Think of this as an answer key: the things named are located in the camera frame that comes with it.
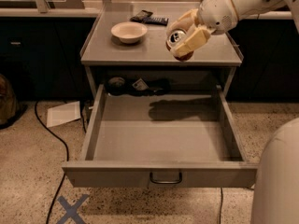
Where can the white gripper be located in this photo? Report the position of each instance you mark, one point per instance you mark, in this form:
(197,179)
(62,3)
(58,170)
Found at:
(217,12)

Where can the red coke can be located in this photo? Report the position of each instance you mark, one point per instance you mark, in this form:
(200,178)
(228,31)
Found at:
(173,39)

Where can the black items behind drawer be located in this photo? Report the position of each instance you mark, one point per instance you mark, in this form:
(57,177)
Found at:
(137,87)

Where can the grey open top drawer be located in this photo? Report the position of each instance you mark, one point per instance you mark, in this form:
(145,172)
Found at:
(193,133)

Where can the dark snack bag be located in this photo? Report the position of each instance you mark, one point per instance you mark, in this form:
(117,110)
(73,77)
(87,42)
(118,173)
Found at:
(141,16)

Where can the white ceramic bowl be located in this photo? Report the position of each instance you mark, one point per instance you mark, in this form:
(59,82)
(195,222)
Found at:
(129,32)

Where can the grey metal cabinet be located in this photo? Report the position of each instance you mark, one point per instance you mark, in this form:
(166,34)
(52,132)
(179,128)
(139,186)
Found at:
(103,49)

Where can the dark counter cabinet left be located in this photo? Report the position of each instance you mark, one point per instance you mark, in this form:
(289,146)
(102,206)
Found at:
(40,57)

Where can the white paper sheet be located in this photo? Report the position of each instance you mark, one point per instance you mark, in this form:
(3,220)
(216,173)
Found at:
(62,114)

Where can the brown bag at left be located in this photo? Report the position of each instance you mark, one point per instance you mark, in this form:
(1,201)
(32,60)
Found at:
(9,105)

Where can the blue tape cross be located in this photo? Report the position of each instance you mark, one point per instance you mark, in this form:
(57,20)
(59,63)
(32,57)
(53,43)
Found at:
(71,211)

